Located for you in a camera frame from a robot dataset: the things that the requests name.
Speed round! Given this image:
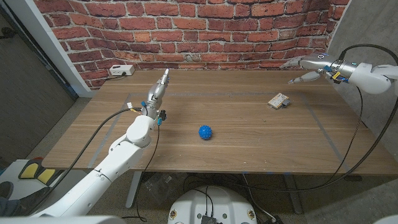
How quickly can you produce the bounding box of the small card box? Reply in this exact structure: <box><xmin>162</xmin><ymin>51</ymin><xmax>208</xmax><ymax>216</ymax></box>
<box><xmin>267</xmin><ymin>92</ymin><xmax>289</xmax><ymax>110</ymax></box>

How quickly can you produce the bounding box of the blue spiky stress ball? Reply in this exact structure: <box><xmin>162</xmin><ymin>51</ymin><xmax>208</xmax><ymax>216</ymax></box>
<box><xmin>198</xmin><ymin>124</ymin><xmax>213</xmax><ymax>141</ymax></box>

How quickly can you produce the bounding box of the white pedal platform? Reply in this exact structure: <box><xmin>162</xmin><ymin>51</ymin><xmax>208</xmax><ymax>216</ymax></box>
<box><xmin>0</xmin><ymin>159</ymin><xmax>91</xmax><ymax>216</ymax></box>

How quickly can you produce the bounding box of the grey metal table leg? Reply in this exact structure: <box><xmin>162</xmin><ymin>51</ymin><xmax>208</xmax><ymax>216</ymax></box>
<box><xmin>282</xmin><ymin>174</ymin><xmax>304</xmax><ymax>215</ymax></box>
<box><xmin>125</xmin><ymin>170</ymin><xmax>142</xmax><ymax>209</ymax></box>

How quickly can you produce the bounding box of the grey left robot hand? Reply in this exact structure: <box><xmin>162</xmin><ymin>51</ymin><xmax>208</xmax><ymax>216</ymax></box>
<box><xmin>141</xmin><ymin>68</ymin><xmax>171</xmax><ymax>124</ymax></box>

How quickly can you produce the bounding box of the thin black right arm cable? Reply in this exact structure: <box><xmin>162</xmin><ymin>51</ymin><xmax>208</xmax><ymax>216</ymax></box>
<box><xmin>323</xmin><ymin>85</ymin><xmax>364</xmax><ymax>184</ymax></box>

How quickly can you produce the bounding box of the red brick printed backdrop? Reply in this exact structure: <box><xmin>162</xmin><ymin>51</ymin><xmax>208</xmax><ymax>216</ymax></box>
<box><xmin>33</xmin><ymin>0</ymin><xmax>352</xmax><ymax>91</ymax></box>

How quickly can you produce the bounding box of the blue jeans person's leg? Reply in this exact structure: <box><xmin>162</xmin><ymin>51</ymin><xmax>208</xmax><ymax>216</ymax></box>
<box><xmin>0</xmin><ymin>198</ymin><xmax>23</xmax><ymax>218</ymax></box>

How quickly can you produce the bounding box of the clear plastic bag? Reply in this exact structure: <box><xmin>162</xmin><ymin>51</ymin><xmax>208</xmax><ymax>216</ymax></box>
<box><xmin>142</xmin><ymin>172</ymin><xmax>187</xmax><ymax>206</ymax></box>

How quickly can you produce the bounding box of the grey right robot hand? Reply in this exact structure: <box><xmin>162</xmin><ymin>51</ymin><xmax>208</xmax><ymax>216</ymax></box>
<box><xmin>279</xmin><ymin>52</ymin><xmax>358</xmax><ymax>85</ymax></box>

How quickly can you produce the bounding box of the black door handle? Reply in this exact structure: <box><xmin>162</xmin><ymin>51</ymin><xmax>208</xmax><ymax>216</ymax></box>
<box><xmin>0</xmin><ymin>27</ymin><xmax>18</xmax><ymax>40</ymax></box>

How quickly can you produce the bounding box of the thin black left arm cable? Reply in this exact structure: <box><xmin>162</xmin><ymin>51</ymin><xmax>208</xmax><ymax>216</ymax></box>
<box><xmin>121</xmin><ymin>123</ymin><xmax>161</xmax><ymax>222</ymax></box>

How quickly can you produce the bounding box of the black box on torso base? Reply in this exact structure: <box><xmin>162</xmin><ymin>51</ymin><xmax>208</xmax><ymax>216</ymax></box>
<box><xmin>200</xmin><ymin>214</ymin><xmax>218</xmax><ymax>224</ymax></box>

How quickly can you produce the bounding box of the white robot torso base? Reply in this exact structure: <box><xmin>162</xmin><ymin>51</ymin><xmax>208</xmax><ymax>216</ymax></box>
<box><xmin>167</xmin><ymin>185</ymin><xmax>258</xmax><ymax>224</ymax></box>

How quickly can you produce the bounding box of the dark grey person's shoe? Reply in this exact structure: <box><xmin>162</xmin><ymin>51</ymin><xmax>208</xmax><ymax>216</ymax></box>
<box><xmin>0</xmin><ymin>181</ymin><xmax>15</xmax><ymax>200</ymax></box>
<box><xmin>12</xmin><ymin>185</ymin><xmax>53</xmax><ymax>216</ymax></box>

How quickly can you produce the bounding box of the white power strip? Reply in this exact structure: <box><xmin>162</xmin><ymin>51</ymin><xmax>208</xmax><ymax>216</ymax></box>
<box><xmin>109</xmin><ymin>64</ymin><xmax>136</xmax><ymax>77</ymax></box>

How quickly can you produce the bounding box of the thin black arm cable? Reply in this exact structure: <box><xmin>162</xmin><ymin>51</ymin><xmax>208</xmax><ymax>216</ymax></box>
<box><xmin>323</xmin><ymin>85</ymin><xmax>364</xmax><ymax>184</ymax></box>
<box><xmin>121</xmin><ymin>123</ymin><xmax>161</xmax><ymax>222</ymax></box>

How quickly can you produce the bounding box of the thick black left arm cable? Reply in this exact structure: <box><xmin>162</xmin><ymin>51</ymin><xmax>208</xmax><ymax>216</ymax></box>
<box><xmin>30</xmin><ymin>107</ymin><xmax>146</xmax><ymax>215</ymax></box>

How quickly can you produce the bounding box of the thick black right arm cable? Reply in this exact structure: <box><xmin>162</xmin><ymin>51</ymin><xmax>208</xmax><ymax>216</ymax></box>
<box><xmin>242</xmin><ymin>43</ymin><xmax>398</xmax><ymax>192</ymax></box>

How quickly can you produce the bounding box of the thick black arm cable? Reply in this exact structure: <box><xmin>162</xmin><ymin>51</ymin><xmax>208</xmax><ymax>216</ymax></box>
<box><xmin>242</xmin><ymin>43</ymin><xmax>398</xmax><ymax>192</ymax></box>
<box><xmin>30</xmin><ymin>107</ymin><xmax>146</xmax><ymax>215</ymax></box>

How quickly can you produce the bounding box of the yellow black foot pedal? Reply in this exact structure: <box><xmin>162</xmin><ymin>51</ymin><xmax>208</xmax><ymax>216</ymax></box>
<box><xmin>17</xmin><ymin>158</ymin><xmax>43</xmax><ymax>180</ymax></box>
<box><xmin>36</xmin><ymin>167</ymin><xmax>58</xmax><ymax>185</ymax></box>

